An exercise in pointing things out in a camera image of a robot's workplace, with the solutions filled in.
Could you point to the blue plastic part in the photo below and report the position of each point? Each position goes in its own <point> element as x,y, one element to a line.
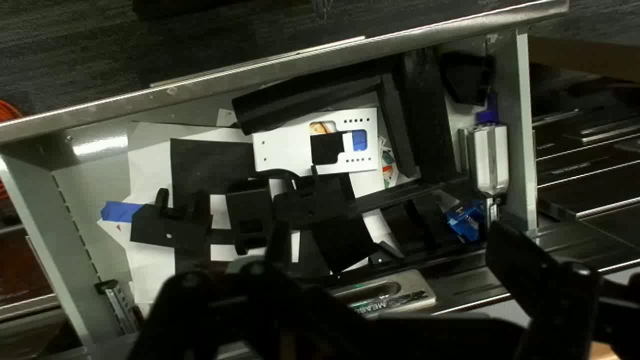
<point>463,223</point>

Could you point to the white card blue print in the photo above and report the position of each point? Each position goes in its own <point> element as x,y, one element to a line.
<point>280,143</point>

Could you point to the blue tape strip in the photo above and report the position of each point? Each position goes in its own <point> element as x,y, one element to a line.
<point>121,211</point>

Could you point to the black chunky plastic part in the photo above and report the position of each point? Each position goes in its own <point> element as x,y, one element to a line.
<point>320,213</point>

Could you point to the long black plastic bar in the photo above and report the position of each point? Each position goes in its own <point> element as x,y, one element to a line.
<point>301,100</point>

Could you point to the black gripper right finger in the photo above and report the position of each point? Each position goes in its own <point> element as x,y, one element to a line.
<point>552,301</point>

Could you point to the black flat square sheet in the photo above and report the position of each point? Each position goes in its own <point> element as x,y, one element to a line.
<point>207,166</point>

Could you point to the grey tool cabinet workbench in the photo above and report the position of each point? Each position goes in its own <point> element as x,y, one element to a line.
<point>587,166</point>

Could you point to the white paper sheet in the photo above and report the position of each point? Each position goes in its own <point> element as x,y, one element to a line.
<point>150,161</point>

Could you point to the black bracket part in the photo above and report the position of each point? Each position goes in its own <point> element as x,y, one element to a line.
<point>167,231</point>

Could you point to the silver cylinder blue cap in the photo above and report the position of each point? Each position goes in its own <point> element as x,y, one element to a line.
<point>491,157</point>

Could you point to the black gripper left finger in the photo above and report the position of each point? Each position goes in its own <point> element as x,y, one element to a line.
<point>200,312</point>

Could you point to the grey metal drawer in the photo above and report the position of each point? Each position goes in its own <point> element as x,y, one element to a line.
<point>61,200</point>

